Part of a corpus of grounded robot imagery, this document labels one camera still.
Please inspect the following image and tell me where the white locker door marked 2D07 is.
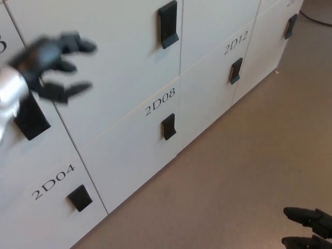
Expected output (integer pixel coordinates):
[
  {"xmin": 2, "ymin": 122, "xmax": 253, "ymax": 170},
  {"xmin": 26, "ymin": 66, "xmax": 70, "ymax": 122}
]
[{"xmin": 5, "ymin": 0, "xmax": 184, "ymax": 153}]

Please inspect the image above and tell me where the black floor cable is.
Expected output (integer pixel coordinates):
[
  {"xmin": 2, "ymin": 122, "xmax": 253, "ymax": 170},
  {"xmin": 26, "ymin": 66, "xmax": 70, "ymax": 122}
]
[{"xmin": 299, "ymin": 8, "xmax": 332, "ymax": 26}]

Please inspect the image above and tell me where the white locker door marked 2D04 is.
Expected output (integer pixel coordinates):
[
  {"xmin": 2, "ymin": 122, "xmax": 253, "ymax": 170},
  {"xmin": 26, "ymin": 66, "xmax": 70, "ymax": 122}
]
[{"xmin": 0, "ymin": 152, "xmax": 109, "ymax": 249}]

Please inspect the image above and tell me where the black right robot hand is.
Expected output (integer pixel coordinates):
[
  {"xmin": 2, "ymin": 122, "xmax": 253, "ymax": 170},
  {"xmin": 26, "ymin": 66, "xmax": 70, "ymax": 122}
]
[{"xmin": 281, "ymin": 206, "xmax": 332, "ymax": 249}]

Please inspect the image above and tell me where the white locker door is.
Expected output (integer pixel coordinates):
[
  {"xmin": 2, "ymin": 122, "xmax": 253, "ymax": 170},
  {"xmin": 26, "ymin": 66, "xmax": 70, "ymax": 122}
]
[
  {"xmin": 256, "ymin": 0, "xmax": 289, "ymax": 18},
  {"xmin": 179, "ymin": 0, "xmax": 261, "ymax": 76}
]

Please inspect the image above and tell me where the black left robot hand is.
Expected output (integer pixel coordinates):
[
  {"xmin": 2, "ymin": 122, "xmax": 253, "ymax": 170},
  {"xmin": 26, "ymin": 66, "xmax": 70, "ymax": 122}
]
[{"xmin": 7, "ymin": 31, "xmax": 98, "ymax": 103}]

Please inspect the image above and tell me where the white locker door marked 2D12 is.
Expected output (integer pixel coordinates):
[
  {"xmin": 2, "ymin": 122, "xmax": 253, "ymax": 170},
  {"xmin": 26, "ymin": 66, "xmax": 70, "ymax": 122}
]
[{"xmin": 176, "ymin": 18, "xmax": 257, "ymax": 157}]

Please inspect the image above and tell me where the black locker door handle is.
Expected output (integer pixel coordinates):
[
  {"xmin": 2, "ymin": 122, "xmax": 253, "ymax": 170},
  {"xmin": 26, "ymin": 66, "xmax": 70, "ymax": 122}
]
[
  {"xmin": 158, "ymin": 0, "xmax": 180, "ymax": 50},
  {"xmin": 13, "ymin": 90, "xmax": 51, "ymax": 141},
  {"xmin": 161, "ymin": 113, "xmax": 177, "ymax": 142},
  {"xmin": 229, "ymin": 57, "xmax": 244, "ymax": 85},
  {"xmin": 284, "ymin": 13, "xmax": 299, "ymax": 40},
  {"xmin": 67, "ymin": 184, "xmax": 93, "ymax": 212}
]

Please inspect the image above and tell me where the white locker door marked 2D16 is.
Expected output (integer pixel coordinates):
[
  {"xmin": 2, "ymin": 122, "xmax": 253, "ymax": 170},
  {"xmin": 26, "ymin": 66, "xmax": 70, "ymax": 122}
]
[{"xmin": 230, "ymin": 0, "xmax": 305, "ymax": 107}]

